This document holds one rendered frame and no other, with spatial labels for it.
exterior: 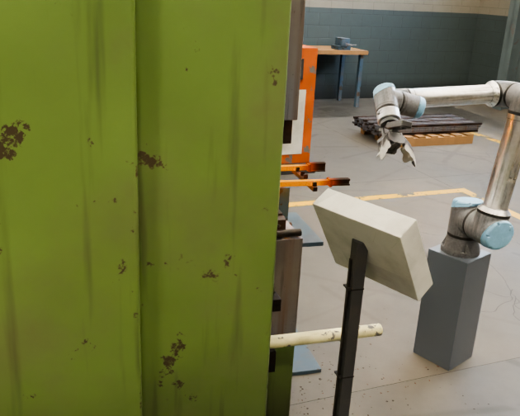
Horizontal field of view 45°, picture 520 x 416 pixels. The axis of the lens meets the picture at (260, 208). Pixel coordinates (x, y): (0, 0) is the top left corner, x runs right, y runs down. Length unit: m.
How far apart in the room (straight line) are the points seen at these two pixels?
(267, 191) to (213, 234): 0.21
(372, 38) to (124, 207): 9.78
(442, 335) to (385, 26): 8.58
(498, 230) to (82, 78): 2.00
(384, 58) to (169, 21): 9.83
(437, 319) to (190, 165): 1.87
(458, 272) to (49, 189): 2.08
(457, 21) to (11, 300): 11.05
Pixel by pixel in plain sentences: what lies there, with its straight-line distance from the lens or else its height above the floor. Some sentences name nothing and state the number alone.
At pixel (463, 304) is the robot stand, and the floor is 0.37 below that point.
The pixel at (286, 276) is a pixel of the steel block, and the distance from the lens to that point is 2.38.
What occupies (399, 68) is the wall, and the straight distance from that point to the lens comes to 11.67.
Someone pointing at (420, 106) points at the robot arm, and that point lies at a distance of 2.63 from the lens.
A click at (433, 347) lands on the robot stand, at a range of 3.41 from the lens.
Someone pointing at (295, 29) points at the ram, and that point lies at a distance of 2.12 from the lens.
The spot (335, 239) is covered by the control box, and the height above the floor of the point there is 1.04.
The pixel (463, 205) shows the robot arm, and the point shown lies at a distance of 3.12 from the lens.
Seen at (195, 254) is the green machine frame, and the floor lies 1.01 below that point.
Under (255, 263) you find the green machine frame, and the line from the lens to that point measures 1.99.
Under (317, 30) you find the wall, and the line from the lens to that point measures 10.77.
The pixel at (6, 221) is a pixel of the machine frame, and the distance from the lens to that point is 1.75.
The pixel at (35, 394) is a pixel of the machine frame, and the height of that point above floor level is 0.65.
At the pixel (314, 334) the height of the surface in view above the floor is 0.64.
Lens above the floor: 1.80
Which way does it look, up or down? 20 degrees down
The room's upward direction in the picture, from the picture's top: 3 degrees clockwise
